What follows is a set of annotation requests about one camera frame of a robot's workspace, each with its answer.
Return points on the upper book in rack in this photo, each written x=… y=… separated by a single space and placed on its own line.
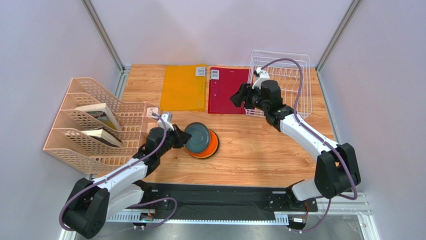
x=102 y=113

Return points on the lower book in rack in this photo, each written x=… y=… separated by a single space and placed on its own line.
x=104 y=136

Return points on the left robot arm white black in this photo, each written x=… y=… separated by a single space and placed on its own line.
x=113 y=186

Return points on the dark grey plate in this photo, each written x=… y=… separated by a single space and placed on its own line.
x=200 y=137

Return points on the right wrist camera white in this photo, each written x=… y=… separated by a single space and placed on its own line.
x=261 y=76

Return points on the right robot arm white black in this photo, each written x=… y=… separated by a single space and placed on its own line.
x=336 y=168

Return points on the small white box in organizer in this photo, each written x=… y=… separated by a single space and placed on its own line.
x=151 y=112

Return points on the pink magazine file rack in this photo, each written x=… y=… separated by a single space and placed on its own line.
x=67 y=143

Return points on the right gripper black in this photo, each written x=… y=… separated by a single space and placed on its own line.
x=244 y=97

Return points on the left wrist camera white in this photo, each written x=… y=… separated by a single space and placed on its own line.
x=164 y=120

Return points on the book in rack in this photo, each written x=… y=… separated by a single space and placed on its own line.
x=104 y=136
x=102 y=113

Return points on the orange file folder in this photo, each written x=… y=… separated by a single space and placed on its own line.
x=184 y=88

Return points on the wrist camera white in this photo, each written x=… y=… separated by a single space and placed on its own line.
x=164 y=120
x=261 y=76

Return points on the red file folder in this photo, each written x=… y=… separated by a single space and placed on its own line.
x=223 y=83

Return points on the black base mat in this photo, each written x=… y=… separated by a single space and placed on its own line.
x=219 y=202

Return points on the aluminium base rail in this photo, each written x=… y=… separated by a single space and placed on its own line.
x=353 y=215

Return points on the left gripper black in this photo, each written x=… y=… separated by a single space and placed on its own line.
x=181 y=137

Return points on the orange plate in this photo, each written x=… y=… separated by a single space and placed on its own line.
x=213 y=143

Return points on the white wire dish rack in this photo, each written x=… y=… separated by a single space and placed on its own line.
x=287 y=75

